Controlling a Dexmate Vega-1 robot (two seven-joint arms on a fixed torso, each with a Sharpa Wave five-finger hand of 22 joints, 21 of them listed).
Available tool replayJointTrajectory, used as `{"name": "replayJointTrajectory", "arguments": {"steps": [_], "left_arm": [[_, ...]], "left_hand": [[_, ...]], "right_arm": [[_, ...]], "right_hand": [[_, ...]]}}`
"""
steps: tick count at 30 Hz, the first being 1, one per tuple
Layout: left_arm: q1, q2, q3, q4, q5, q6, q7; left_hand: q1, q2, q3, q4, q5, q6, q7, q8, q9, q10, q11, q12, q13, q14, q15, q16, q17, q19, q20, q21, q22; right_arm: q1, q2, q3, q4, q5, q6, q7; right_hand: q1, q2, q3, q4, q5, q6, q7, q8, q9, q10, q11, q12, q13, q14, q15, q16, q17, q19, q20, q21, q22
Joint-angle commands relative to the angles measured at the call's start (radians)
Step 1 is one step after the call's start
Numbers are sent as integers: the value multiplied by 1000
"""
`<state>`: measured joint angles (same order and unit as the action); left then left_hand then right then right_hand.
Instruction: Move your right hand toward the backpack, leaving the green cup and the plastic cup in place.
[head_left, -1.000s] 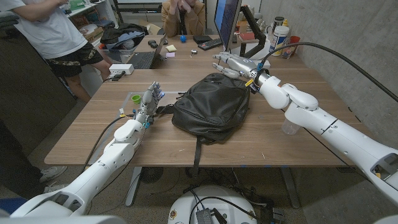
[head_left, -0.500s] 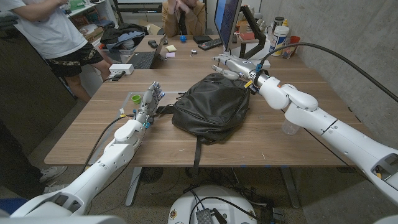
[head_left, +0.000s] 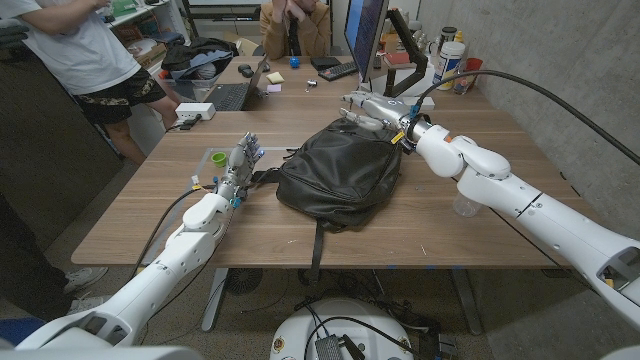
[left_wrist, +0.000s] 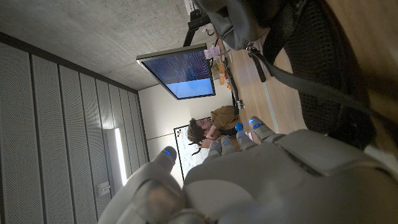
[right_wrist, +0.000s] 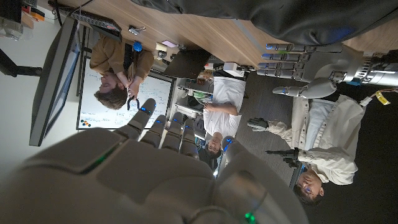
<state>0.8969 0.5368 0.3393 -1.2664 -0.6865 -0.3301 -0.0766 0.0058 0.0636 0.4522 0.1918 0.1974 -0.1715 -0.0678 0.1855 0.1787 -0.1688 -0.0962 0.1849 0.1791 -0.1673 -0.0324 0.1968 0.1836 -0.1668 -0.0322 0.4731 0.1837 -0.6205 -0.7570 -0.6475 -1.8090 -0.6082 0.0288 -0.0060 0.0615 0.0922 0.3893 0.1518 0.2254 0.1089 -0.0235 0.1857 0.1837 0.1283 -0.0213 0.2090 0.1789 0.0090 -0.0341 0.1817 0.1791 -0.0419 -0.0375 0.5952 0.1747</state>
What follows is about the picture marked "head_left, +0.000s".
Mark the red cup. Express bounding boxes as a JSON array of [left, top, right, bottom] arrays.
[[464, 57, 484, 81]]

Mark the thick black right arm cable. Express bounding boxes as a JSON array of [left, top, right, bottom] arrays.
[[410, 69, 640, 167]]

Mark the clear plastic cup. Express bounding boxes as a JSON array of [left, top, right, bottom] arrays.
[[452, 191, 482, 219]]

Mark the black wallet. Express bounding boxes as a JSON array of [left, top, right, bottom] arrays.
[[309, 56, 343, 72]]

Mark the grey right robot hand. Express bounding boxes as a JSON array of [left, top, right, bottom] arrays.
[[339, 91, 426, 146]]

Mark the white shelf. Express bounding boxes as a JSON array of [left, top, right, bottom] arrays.
[[107, 0, 191, 66]]

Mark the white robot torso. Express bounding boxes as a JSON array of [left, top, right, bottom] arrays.
[[269, 298, 415, 360]]

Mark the black bag on desk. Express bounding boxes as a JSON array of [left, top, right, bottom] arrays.
[[160, 37, 240, 84]]

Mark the jar with dark lid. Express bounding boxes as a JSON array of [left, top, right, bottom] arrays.
[[438, 26, 459, 51]]

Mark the black backpack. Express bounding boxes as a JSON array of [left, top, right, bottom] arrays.
[[252, 116, 404, 284]]

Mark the white canister with blue label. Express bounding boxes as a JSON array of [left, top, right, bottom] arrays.
[[431, 41, 467, 92]]

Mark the white sneaker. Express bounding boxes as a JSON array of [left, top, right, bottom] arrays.
[[63, 266, 109, 296]]

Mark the red book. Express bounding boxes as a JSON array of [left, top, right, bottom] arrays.
[[383, 52, 412, 69]]

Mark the grey table leg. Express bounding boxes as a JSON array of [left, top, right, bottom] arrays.
[[449, 269, 484, 336], [200, 268, 230, 333]]

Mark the flat white box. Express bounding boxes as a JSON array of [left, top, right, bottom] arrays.
[[402, 95, 436, 111]]

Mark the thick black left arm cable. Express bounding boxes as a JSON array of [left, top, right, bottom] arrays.
[[128, 184, 219, 282]]

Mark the person in white t-shirt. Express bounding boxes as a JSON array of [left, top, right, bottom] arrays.
[[0, 0, 180, 166]]

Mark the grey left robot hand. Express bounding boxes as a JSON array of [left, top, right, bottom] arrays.
[[213, 132, 266, 206]]

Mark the black laptop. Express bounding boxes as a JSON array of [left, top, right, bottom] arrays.
[[204, 53, 270, 112]]

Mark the person in brown jacket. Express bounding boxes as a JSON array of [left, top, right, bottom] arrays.
[[259, 0, 332, 59]]

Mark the small clear tumbler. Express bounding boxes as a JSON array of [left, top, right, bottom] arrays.
[[453, 69, 476, 96]]

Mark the computer monitor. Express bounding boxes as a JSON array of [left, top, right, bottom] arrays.
[[343, 0, 390, 84]]

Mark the white power strip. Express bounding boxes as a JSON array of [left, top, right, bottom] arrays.
[[174, 102, 217, 122]]

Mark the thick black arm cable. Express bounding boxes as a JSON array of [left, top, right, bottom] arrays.
[[410, 69, 640, 167], [128, 184, 219, 282]]

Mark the round black fan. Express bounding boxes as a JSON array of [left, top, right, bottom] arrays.
[[225, 268, 264, 296]]

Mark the black keyboard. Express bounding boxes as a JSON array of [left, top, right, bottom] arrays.
[[317, 59, 360, 82]]

